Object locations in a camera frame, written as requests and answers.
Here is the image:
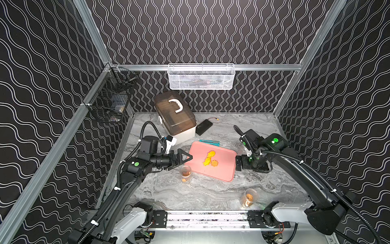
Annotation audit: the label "yellow cookie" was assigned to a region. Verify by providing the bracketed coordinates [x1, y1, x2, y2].
[207, 151, 215, 158]
[211, 160, 218, 167]
[203, 157, 211, 166]

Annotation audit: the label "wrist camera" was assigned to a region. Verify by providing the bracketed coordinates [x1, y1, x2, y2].
[165, 135, 177, 154]
[241, 141, 252, 157]

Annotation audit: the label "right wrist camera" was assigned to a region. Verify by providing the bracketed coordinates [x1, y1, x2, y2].
[241, 141, 252, 157]

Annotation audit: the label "pink plastic tray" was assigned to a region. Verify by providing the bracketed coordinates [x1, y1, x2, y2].
[185, 141, 237, 182]

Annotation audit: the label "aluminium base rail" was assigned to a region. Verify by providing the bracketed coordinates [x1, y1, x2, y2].
[85, 209, 333, 231]

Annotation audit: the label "white box brown lid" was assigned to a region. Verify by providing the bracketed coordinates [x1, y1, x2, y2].
[154, 90, 197, 145]

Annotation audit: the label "black wire wall basket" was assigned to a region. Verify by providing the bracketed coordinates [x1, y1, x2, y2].
[87, 67, 139, 124]

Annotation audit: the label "white mesh wall basket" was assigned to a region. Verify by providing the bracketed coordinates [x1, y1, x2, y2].
[167, 63, 236, 90]

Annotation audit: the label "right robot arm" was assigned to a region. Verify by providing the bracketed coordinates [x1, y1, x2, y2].
[233, 125, 382, 244]

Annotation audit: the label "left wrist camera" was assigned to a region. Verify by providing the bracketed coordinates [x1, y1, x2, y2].
[165, 135, 177, 154]

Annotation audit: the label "black battery pack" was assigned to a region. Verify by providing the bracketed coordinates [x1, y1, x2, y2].
[196, 119, 213, 136]

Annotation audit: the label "clear jar dark cookies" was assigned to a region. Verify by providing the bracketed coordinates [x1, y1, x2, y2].
[180, 165, 192, 183]

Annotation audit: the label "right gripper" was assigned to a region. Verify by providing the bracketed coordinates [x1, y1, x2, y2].
[233, 150, 266, 171]

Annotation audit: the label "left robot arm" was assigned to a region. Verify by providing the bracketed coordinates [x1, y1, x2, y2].
[68, 121, 193, 244]

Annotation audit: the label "teal utility knife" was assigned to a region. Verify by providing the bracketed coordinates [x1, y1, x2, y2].
[199, 140, 220, 146]

